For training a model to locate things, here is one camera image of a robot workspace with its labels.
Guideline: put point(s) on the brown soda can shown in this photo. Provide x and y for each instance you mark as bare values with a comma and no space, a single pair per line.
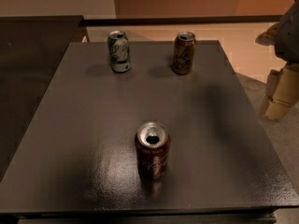
184,50

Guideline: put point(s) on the green and white soda can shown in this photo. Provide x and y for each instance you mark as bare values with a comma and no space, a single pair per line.
119,54

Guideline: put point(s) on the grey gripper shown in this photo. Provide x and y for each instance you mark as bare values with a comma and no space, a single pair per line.
289,36

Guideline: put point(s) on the red coke can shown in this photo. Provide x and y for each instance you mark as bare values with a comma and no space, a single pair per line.
152,143

